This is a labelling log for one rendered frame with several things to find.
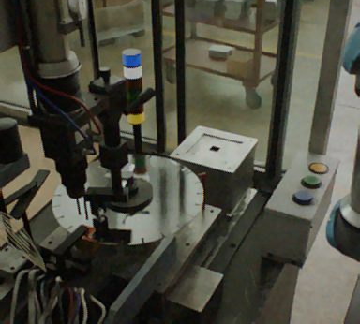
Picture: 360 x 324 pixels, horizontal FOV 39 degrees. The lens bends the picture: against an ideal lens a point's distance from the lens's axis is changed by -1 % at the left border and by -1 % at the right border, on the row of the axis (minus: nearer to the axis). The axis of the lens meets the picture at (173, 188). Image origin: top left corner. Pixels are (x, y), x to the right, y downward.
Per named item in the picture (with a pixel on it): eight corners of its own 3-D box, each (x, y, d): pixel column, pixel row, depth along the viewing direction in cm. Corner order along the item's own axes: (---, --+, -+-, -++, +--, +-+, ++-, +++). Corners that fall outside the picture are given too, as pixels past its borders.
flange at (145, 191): (100, 183, 115) (99, 174, 114) (149, 177, 117) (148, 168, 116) (105, 213, 107) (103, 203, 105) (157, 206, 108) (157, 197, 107)
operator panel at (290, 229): (292, 194, 144) (299, 149, 135) (331, 204, 140) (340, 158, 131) (259, 255, 124) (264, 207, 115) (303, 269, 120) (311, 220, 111)
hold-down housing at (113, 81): (115, 156, 102) (105, 60, 90) (133, 164, 99) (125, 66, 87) (97, 169, 98) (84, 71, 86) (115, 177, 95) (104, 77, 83)
